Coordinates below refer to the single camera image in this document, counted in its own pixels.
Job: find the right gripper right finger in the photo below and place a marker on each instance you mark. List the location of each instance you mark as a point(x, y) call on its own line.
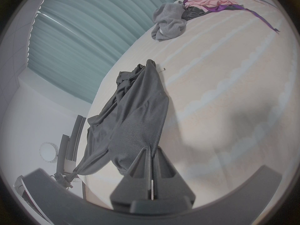
point(164, 186)

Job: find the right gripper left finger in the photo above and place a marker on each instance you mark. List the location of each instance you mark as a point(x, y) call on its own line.
point(140, 186)

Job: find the black long-sleeved top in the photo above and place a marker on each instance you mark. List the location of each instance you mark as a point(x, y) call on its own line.
point(140, 114)

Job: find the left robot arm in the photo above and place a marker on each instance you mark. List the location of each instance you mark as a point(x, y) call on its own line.
point(61, 178)

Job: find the bed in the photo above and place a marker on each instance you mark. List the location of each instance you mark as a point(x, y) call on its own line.
point(222, 90)

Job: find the pile of clothes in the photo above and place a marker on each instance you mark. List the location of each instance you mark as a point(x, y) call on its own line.
point(206, 1)

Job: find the black chest of drawers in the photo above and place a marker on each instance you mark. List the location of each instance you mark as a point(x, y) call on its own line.
point(75, 137)

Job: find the blue-green curtain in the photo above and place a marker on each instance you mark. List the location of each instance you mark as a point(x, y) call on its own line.
point(112, 10)
point(65, 60)

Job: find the grey garment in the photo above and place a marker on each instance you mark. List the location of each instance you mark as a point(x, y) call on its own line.
point(170, 20)

